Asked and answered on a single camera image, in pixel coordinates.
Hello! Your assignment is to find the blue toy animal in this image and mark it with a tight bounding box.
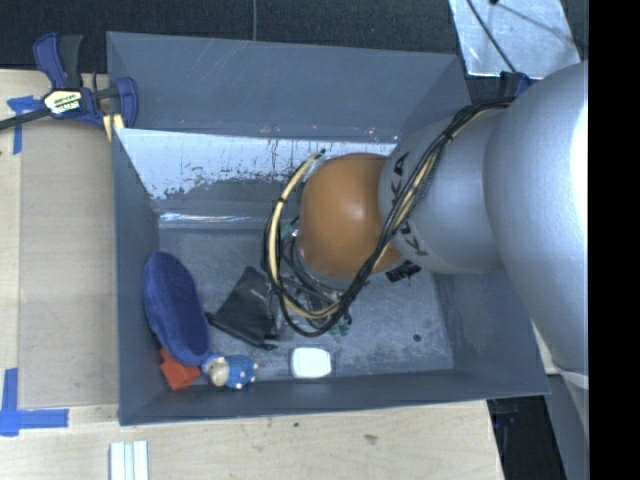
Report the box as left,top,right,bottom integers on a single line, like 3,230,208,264
200,353,260,391

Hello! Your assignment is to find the pale wood board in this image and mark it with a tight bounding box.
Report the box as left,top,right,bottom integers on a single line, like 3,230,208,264
18,116,122,410

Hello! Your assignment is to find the blue oval plush cushion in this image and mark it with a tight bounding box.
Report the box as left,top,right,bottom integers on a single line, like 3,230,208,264
141,250,212,368

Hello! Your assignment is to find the black fabric pouch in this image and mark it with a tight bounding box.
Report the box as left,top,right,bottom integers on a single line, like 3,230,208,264
205,265,280,351

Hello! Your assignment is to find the white rounded box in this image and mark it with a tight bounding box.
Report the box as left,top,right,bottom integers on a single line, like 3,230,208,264
290,346,333,380

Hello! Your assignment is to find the black cylinder on white bracket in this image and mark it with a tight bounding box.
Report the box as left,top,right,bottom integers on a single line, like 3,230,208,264
385,261,423,284

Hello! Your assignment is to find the grey metal bin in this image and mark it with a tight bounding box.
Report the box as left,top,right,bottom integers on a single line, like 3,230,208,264
105,31,552,427

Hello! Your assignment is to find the red-brown flat block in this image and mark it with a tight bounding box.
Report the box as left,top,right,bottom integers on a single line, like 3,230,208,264
159,346,203,392

